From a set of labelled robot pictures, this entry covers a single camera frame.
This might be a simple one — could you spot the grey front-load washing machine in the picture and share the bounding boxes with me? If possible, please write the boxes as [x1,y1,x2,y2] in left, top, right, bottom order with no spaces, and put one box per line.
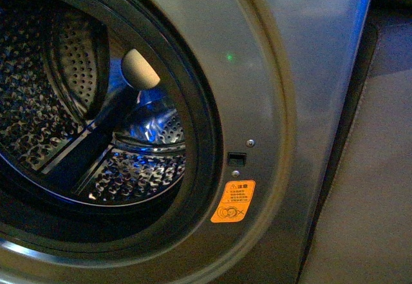
[1,0,370,283]

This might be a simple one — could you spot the orange warning sticker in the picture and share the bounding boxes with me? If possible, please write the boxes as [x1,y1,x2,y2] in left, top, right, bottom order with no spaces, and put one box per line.
[211,180,256,223]

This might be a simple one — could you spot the grey round drum hub cap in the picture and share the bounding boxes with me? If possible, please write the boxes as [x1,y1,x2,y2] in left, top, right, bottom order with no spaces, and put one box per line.
[121,49,160,91]

